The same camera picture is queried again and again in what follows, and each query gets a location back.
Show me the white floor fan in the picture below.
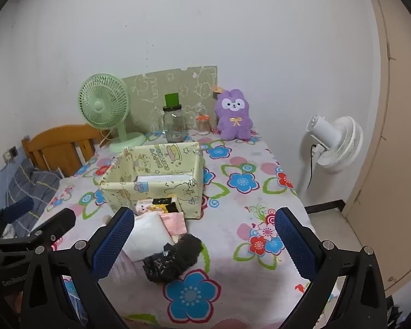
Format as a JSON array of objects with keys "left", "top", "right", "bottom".
[{"left": 296, "top": 115, "right": 364, "bottom": 197}]

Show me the pink packet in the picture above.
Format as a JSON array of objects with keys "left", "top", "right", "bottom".
[{"left": 159, "top": 212, "right": 187, "bottom": 236}]

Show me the purple plush bunny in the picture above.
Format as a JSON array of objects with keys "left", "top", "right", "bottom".
[{"left": 210, "top": 86, "right": 254, "bottom": 141}]

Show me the green cartoon print board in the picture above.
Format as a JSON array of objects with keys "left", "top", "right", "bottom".
[{"left": 122, "top": 66, "right": 218, "bottom": 134}]

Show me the green fan power cord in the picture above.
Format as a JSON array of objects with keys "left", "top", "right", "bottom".
[{"left": 99, "top": 130, "right": 114, "bottom": 149}]

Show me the white soft tissue pack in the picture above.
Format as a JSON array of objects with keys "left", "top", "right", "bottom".
[{"left": 121, "top": 211, "right": 172, "bottom": 263}]

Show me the grey plaid pillow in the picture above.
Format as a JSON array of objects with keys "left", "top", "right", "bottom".
[{"left": 5, "top": 158, "right": 64, "bottom": 237}]

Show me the glass mug jar green lid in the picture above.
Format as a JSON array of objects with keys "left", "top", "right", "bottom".
[{"left": 162, "top": 92, "right": 186, "bottom": 143}]

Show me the cotton swab jar orange lid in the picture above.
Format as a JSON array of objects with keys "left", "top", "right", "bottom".
[{"left": 196, "top": 113, "right": 211, "bottom": 134}]

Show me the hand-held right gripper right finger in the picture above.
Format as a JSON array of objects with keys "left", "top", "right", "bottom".
[{"left": 274, "top": 207, "right": 387, "bottom": 329}]

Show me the cartoon print tissue pack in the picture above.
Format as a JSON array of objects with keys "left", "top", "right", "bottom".
[{"left": 136, "top": 197, "right": 179, "bottom": 215}]

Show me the green desk fan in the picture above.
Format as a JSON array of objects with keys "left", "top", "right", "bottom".
[{"left": 78, "top": 73, "right": 147, "bottom": 154}]

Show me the dark grey sock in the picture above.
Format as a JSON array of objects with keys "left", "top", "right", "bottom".
[{"left": 142, "top": 234, "right": 203, "bottom": 284}]

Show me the yellow cartoon fabric storage box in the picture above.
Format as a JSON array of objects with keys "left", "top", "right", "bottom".
[{"left": 99, "top": 141, "right": 205, "bottom": 220}]

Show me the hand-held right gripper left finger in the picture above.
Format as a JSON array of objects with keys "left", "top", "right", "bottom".
[{"left": 21, "top": 207, "right": 136, "bottom": 329}]

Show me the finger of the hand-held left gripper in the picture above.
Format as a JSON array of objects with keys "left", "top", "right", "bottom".
[
  {"left": 0, "top": 207, "right": 77, "bottom": 258},
  {"left": 0, "top": 196, "right": 35, "bottom": 231}
]

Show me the beige wooden door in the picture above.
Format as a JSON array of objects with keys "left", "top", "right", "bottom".
[{"left": 342, "top": 0, "right": 411, "bottom": 295}]

